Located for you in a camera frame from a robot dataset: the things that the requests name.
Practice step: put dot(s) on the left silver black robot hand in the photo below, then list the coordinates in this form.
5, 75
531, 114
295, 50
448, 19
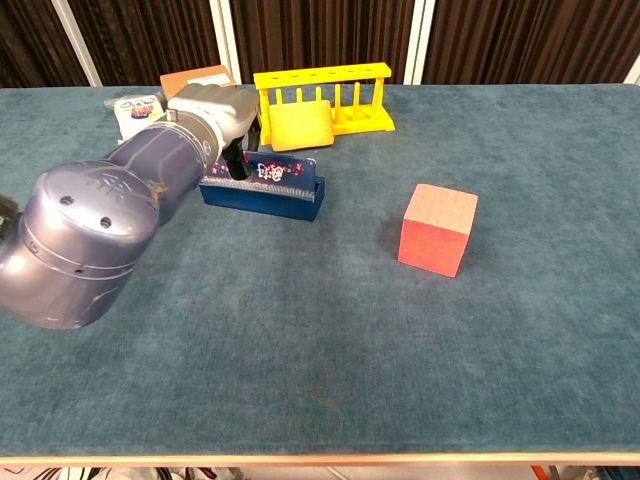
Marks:
220, 105

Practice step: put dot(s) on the grey blue glasses case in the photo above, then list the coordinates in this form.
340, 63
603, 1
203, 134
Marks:
270, 200

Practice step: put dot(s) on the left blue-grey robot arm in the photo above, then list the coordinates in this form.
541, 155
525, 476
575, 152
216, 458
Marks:
90, 225

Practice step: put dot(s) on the brown cardboard box white label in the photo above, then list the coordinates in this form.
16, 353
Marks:
175, 82

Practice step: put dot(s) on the yellow sponge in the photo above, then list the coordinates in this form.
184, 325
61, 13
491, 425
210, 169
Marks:
300, 125

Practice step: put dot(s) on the white plastic packet printed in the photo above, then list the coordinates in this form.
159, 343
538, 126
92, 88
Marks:
135, 117

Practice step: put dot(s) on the black pleated curtain panel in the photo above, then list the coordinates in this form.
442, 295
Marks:
150, 40
530, 40
320, 35
30, 45

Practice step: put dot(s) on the yellow test tube rack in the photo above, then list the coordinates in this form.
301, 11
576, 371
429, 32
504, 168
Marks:
320, 76

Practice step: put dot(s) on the pink foam cube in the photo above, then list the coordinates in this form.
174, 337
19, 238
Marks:
435, 240

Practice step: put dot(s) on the blue felt table cloth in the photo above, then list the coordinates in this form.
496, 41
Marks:
350, 325

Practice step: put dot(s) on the aluminium frame post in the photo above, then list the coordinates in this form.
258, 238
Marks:
225, 40
419, 40
634, 75
77, 42

